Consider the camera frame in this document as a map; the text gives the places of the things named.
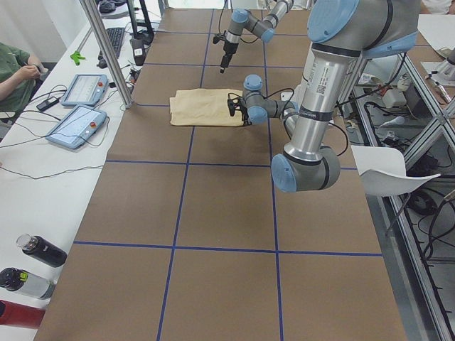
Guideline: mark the black keyboard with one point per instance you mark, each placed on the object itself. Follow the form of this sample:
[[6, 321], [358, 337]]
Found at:
[[116, 38]]

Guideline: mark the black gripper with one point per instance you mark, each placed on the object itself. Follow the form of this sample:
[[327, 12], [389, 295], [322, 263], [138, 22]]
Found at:
[[244, 113], [227, 49]]

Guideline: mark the cream long sleeve shirt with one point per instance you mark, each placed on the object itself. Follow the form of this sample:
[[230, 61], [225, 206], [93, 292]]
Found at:
[[202, 107]]

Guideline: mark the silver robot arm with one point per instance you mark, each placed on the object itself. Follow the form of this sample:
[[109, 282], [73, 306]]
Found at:
[[341, 32], [243, 19]]

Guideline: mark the person in green shirt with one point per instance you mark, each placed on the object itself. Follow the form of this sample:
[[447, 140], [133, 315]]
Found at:
[[21, 76]]

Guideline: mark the red bottle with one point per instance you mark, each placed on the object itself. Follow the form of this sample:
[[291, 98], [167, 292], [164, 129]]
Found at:
[[21, 316]]

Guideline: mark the upper teach pendant tablet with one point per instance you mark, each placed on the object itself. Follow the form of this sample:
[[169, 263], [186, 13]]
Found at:
[[86, 89]]

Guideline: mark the black water bottle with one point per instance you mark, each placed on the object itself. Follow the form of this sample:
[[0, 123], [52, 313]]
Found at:
[[42, 250]]

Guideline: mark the lower teach pendant tablet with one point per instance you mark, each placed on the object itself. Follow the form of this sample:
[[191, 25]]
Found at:
[[76, 127]]

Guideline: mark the teach pendant tablet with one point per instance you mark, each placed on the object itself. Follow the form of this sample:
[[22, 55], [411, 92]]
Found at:
[[76, 127], [86, 89]]

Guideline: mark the aluminium frame post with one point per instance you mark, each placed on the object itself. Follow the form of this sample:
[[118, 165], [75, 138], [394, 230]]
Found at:
[[105, 46]]

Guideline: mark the white plastic chair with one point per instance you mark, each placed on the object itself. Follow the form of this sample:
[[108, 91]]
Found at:
[[383, 171]]

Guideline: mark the grey steel bottle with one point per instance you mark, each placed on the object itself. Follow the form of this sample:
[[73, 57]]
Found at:
[[28, 284]]

